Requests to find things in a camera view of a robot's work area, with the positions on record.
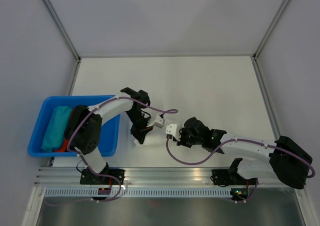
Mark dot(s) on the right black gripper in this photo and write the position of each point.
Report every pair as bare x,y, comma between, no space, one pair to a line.
182,130

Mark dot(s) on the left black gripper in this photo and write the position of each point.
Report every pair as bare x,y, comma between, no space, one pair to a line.
140,133

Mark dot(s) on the white printed t shirt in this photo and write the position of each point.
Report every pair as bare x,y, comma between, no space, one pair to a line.
151,141

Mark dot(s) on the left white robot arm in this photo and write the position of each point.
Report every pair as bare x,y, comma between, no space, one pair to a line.
84,126

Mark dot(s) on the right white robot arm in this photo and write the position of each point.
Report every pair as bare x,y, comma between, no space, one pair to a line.
282,159

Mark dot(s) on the blue plastic bin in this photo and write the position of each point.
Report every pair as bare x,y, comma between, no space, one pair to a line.
109,131

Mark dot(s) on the red rolled t shirt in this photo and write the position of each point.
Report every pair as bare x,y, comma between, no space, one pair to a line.
63,147

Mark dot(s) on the teal rolled t shirt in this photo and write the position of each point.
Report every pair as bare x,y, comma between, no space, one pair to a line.
53,137

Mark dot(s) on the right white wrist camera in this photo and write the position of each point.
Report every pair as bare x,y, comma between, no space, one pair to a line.
173,130

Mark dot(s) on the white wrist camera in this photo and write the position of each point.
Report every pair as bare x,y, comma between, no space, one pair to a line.
157,121
173,130

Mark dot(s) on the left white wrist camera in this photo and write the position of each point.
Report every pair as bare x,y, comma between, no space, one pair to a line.
157,121

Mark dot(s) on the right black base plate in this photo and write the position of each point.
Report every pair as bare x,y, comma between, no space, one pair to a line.
224,178

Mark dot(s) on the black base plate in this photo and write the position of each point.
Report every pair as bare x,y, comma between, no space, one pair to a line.
224,178
89,178

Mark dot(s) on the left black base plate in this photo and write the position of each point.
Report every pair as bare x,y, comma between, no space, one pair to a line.
89,178

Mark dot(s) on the aluminium mounting rail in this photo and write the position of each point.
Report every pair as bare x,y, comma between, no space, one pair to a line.
133,176

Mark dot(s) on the white slotted cable duct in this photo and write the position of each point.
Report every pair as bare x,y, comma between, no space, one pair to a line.
139,192

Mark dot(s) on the left aluminium frame post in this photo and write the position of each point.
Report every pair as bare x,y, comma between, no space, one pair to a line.
61,29

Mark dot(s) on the aluminium frame post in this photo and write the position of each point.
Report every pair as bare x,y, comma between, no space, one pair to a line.
275,20
61,29

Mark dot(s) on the right aluminium frame post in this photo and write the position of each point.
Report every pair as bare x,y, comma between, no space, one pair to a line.
275,20

